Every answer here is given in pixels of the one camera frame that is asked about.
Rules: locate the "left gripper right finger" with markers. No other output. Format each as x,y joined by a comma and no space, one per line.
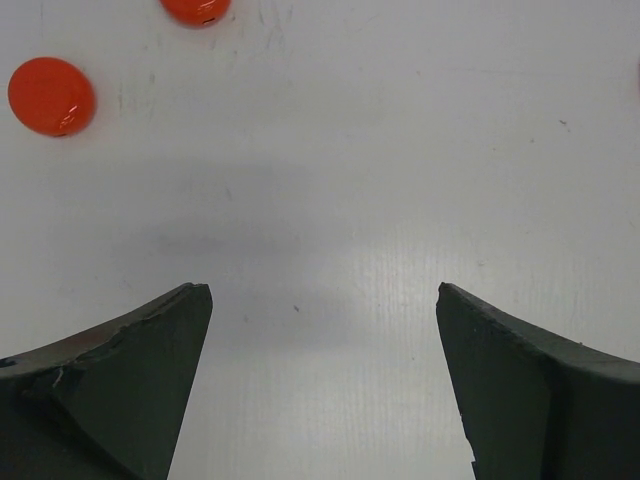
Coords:
533,404

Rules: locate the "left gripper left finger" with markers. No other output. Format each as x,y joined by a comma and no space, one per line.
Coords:
108,402

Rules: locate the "red case lower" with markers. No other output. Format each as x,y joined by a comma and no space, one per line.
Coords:
52,97

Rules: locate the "red case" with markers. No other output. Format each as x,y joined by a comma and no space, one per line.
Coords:
52,97
196,13

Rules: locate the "red case upper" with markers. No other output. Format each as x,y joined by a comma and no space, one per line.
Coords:
196,13

